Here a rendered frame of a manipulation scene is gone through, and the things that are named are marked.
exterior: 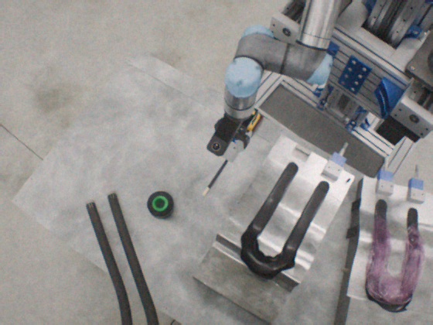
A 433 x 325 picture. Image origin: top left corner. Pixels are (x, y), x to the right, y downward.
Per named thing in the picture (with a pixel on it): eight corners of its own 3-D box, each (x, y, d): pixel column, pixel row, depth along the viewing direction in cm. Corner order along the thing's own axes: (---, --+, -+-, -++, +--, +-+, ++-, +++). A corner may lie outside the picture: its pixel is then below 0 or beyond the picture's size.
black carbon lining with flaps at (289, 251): (288, 161, 125) (293, 148, 116) (333, 188, 122) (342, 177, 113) (227, 258, 114) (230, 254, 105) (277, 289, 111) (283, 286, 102)
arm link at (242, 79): (267, 58, 87) (257, 90, 84) (260, 85, 97) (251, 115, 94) (231, 49, 88) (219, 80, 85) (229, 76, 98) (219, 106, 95)
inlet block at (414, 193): (407, 165, 130) (414, 159, 125) (420, 169, 130) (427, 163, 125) (403, 203, 125) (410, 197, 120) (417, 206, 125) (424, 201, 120)
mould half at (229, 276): (276, 145, 135) (283, 127, 122) (346, 186, 130) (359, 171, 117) (192, 278, 119) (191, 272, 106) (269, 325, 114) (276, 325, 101)
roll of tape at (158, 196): (144, 199, 127) (143, 196, 124) (168, 190, 128) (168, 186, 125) (153, 223, 124) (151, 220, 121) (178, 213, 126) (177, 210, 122)
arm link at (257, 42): (285, 50, 99) (275, 86, 95) (242, 39, 100) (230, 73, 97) (291, 30, 92) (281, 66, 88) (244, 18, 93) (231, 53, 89)
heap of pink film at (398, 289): (369, 213, 121) (380, 206, 113) (422, 226, 119) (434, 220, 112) (356, 298, 111) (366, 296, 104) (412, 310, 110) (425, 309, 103)
